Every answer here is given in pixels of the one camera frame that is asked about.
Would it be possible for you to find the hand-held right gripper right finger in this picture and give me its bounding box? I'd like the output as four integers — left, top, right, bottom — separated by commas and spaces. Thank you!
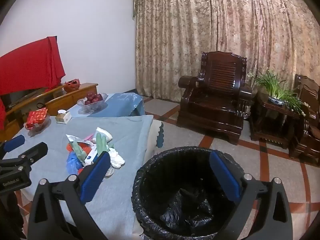
209, 151, 293, 240

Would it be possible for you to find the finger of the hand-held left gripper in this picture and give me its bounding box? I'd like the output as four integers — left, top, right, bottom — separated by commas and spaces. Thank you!
0, 134, 26, 159
0, 142, 49, 173

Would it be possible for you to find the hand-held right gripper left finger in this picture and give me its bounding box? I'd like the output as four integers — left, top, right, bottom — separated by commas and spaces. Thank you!
26, 151, 112, 240

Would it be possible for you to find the white toothpaste tube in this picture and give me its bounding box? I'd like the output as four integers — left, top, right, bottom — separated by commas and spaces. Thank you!
84, 147, 101, 166

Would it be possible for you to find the blue plastic bag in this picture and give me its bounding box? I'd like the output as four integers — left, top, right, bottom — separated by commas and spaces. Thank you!
66, 151, 84, 175

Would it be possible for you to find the green rubber glove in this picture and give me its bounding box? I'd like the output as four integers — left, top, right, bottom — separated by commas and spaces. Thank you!
70, 140, 88, 168
96, 132, 115, 157

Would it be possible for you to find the orange foam fruit net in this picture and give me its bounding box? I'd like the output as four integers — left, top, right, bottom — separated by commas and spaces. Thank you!
66, 141, 94, 159

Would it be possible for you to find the white plastic wrapper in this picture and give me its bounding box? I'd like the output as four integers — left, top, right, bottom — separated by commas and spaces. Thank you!
66, 134, 87, 144

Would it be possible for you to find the black bag lined trash bin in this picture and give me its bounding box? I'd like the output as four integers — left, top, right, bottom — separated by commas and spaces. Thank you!
131, 148, 247, 240

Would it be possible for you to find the crumpled white tissue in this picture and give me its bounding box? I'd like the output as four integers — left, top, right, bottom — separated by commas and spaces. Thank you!
108, 148, 125, 168

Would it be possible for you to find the red patterned packet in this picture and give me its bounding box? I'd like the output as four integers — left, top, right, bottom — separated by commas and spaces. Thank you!
26, 107, 48, 128

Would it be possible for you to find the tissue box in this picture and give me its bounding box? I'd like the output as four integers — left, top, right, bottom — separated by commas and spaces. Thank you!
55, 109, 72, 125

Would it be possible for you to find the grey blue tablecloth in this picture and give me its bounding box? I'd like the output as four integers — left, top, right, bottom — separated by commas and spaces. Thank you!
0, 115, 154, 240

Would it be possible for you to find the wooden cabinet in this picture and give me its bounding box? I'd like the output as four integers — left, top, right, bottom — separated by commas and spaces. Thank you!
0, 83, 98, 142

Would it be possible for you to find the cut glass fruit bowl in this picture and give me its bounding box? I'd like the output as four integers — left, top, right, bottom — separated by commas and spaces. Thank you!
77, 93, 108, 114

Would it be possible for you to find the white scalloped table cover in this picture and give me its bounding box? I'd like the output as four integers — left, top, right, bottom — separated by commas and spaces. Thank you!
144, 119, 165, 162

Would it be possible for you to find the blue patterned tablecloth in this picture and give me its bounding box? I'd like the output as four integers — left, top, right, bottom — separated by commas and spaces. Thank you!
66, 93, 145, 118

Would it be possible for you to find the dark wooden side table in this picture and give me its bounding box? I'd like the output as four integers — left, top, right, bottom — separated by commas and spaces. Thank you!
250, 90, 302, 149

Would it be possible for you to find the red net bag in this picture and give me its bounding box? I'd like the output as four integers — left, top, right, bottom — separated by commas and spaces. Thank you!
64, 79, 81, 92

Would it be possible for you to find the red cloth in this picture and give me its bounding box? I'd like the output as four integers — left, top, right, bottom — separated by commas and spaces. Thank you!
0, 36, 66, 130

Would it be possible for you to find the dark wooden armchair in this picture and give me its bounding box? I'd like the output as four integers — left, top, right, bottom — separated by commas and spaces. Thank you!
176, 51, 253, 138
289, 74, 320, 166

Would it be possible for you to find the blue white plant pot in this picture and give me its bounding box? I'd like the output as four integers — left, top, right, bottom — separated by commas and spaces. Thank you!
268, 95, 286, 106

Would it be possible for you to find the green potted plant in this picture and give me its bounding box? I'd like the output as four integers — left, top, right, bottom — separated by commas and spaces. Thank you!
247, 69, 310, 117

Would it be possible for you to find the floral beige curtain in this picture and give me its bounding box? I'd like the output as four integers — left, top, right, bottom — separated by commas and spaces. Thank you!
132, 0, 320, 105

